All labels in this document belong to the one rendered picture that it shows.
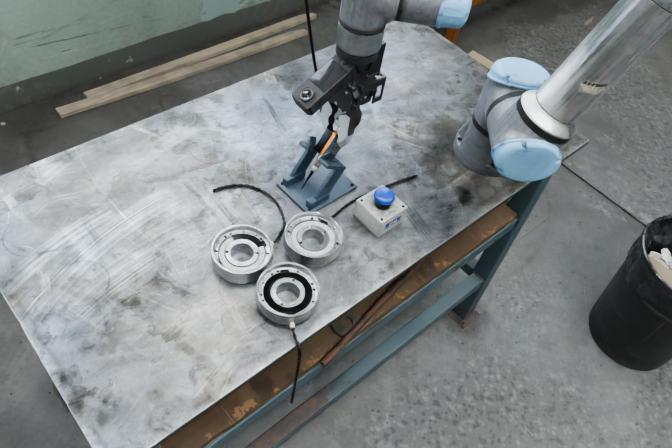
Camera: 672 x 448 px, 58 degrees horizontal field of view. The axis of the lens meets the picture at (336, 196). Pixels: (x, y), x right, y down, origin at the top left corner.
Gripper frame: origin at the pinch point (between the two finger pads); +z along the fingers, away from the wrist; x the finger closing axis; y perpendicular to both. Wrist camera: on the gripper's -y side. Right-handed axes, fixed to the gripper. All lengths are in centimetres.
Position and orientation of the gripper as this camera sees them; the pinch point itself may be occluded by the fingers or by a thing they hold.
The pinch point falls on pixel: (333, 138)
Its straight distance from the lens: 113.5
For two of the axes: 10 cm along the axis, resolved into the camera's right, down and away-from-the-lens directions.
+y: 7.4, -4.4, 5.1
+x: -6.6, -6.1, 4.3
